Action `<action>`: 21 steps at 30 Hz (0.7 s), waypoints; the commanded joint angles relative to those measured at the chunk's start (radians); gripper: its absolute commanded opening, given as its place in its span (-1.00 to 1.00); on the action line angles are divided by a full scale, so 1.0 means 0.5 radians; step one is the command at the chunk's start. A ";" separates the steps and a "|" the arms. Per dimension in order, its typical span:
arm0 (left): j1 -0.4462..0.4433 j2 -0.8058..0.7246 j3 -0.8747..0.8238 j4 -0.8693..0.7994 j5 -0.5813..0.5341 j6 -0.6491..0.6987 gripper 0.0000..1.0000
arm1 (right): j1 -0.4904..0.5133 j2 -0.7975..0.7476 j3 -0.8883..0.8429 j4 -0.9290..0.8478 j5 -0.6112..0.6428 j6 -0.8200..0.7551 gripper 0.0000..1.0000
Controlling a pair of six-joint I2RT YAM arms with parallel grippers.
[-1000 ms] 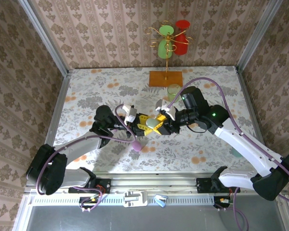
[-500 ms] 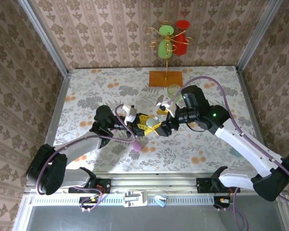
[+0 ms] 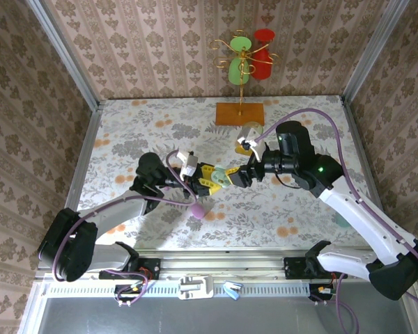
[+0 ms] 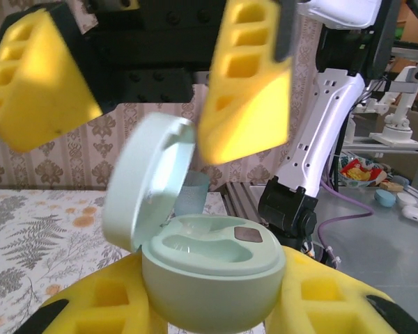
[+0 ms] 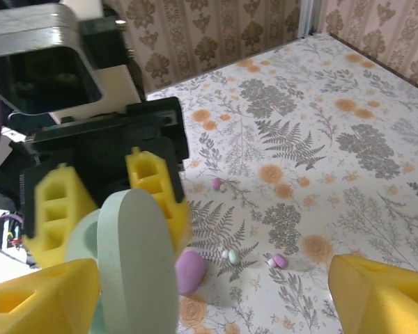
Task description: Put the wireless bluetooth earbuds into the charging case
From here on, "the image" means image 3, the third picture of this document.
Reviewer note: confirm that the pink purple cup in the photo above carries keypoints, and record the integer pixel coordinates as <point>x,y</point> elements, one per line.
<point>198,211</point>

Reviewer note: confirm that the blue plastic clip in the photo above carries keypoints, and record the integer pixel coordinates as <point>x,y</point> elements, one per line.
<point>231,292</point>

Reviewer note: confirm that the gold cup stand wooden base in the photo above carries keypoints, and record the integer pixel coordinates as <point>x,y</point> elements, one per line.
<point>240,115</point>

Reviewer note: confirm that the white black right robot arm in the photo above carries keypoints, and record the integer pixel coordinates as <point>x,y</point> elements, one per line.
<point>362,215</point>

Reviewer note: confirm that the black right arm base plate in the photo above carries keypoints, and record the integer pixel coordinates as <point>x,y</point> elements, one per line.
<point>294,268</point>

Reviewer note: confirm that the grey metal sheet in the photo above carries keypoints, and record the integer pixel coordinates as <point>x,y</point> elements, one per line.
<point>212,316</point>

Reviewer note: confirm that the light green cup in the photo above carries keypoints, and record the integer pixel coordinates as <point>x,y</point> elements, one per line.
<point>221,178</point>

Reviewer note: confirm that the teal round object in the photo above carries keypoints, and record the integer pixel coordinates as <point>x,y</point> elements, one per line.
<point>341,222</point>

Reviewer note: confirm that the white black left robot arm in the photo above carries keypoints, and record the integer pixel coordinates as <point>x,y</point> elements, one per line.
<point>118,210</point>

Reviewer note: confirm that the aluminium front rail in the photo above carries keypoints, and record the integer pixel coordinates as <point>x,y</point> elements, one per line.
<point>223,264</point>

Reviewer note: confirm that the red plastic cup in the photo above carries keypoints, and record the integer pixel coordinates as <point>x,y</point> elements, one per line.
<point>263,64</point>
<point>264,35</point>

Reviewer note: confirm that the white plastic bracket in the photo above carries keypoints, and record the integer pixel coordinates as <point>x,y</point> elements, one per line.
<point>195,287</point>

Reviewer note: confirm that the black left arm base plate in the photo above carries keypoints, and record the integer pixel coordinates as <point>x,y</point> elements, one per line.
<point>153,268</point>

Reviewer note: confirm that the aluminium frame post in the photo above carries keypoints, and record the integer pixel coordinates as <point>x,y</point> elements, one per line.
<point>66,52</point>
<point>372,48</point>

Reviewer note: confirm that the aluminium table side rail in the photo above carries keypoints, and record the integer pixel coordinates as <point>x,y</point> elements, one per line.
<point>87,153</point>
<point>360,153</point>

